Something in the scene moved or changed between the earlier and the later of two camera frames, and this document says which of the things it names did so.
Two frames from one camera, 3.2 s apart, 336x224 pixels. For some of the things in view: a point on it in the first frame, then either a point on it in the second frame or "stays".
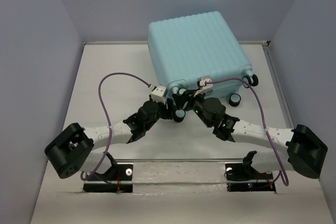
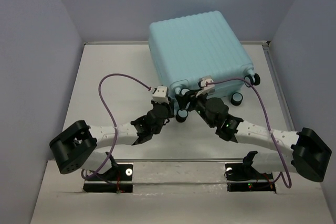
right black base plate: x=241 y=171 stays
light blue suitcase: x=181 y=49 stays
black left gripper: x=167 y=113 to x=169 y=110
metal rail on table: x=181 y=159 stays
